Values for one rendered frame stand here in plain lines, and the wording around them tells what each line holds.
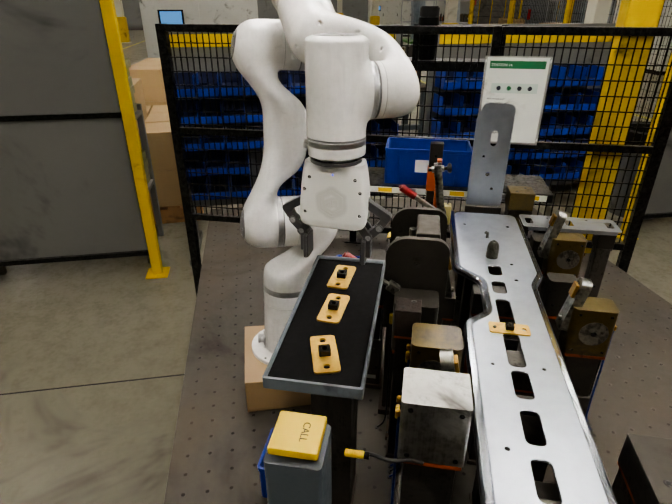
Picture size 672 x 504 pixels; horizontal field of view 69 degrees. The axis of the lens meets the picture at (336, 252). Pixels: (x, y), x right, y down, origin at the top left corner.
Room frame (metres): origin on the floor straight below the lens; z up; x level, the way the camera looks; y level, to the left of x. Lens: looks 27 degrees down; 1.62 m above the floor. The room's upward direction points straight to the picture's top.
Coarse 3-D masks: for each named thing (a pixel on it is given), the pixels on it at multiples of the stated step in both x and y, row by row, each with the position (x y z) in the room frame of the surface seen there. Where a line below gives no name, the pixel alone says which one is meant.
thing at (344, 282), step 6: (336, 270) 0.81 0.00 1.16; (342, 270) 0.80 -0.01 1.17; (348, 270) 0.81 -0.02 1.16; (354, 270) 0.81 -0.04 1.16; (336, 276) 0.79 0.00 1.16; (342, 276) 0.78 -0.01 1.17; (348, 276) 0.79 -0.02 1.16; (330, 282) 0.77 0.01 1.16; (336, 282) 0.77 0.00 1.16; (342, 282) 0.77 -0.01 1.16; (348, 282) 0.77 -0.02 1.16; (336, 288) 0.75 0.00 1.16; (342, 288) 0.75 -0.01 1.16
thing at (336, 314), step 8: (328, 296) 0.72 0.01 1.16; (336, 296) 0.72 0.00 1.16; (344, 296) 0.72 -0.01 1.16; (328, 304) 0.68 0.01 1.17; (336, 304) 0.68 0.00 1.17; (344, 304) 0.70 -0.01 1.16; (320, 312) 0.67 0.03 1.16; (328, 312) 0.67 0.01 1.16; (336, 312) 0.67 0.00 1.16; (320, 320) 0.65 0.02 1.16; (328, 320) 0.65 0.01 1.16; (336, 320) 0.65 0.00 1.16
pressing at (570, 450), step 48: (480, 240) 1.29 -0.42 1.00; (480, 288) 1.02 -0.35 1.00; (528, 288) 1.02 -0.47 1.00; (480, 336) 0.82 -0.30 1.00; (528, 336) 0.82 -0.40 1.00; (480, 384) 0.68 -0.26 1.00; (480, 432) 0.57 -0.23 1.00; (576, 432) 0.57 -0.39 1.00; (480, 480) 0.48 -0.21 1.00; (528, 480) 0.48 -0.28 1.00; (576, 480) 0.48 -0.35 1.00
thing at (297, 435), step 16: (288, 416) 0.45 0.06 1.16; (304, 416) 0.45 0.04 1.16; (320, 416) 0.45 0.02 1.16; (288, 432) 0.42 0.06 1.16; (304, 432) 0.42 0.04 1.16; (320, 432) 0.42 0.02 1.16; (272, 448) 0.40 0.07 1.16; (288, 448) 0.40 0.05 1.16; (304, 448) 0.40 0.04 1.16; (320, 448) 0.41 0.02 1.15
